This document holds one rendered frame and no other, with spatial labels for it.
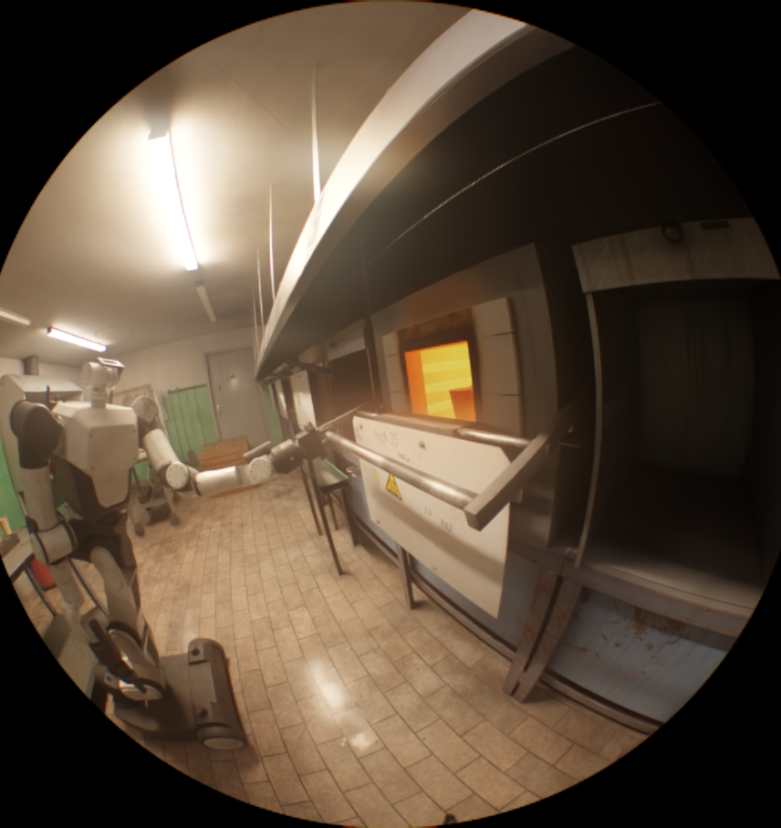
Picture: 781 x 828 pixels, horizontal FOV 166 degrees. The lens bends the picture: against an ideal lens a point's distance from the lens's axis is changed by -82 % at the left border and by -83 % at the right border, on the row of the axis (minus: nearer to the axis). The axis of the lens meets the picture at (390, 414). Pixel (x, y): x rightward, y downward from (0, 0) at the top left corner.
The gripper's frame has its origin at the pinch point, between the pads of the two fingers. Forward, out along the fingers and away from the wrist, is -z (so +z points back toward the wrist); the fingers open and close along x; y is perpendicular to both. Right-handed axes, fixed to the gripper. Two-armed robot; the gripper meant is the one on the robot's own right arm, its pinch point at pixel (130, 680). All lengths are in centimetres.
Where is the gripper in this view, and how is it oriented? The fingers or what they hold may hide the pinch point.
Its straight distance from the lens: 111.9
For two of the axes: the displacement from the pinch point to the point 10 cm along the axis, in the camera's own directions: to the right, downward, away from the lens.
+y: -0.9, -0.2, 10.0
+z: -0.9, -10.0, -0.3
